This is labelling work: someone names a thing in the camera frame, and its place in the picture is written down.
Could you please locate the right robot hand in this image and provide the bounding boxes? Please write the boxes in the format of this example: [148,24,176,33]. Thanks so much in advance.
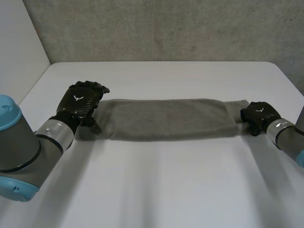
[240,101,283,137]

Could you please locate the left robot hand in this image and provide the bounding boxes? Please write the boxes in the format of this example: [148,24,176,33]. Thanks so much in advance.
[49,81,111,136]

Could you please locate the grey towel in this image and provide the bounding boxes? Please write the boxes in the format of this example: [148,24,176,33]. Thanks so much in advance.
[77,97,250,142]

